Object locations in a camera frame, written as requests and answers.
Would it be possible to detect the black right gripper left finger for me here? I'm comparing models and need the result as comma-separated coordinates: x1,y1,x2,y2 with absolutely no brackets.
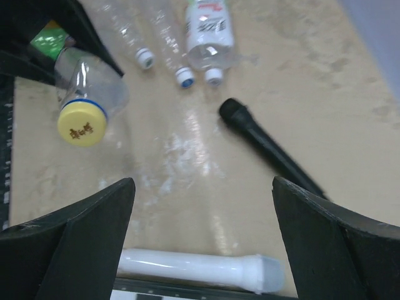
1,178,135,299

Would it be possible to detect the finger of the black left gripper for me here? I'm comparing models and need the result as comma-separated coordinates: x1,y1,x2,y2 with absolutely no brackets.
1,43,56,86
59,1,124,77

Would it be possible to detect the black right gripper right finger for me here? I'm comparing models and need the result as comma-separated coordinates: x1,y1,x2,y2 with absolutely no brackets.
272,177,399,299

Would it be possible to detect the Pepsi bottle blue label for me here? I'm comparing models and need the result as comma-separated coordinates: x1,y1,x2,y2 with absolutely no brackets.
54,47,129,119

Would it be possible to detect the clear bottle blue cap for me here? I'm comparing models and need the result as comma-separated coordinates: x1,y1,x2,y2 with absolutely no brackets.
144,1,195,89

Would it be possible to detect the yellow bottle cap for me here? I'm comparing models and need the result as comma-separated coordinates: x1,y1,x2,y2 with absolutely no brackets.
57,99,108,147

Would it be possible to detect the green plastic bottle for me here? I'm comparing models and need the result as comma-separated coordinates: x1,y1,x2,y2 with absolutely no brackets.
30,20,76,60

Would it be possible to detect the clear bottle white cap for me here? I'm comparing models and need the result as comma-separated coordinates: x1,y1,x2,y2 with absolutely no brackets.
100,1,155,70

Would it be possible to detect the clear bottle green label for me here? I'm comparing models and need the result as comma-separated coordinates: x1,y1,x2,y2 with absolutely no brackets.
185,0,235,87

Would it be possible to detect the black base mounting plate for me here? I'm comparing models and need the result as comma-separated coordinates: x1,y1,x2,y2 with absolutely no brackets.
0,75,15,231

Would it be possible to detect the black white chessboard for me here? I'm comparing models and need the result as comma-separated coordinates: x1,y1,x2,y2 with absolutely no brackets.
111,277,289,299

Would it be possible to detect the white microphone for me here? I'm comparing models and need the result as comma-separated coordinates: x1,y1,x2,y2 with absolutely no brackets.
117,249,285,294

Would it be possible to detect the black microphone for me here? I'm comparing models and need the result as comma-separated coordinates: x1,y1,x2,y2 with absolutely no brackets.
219,98,327,199

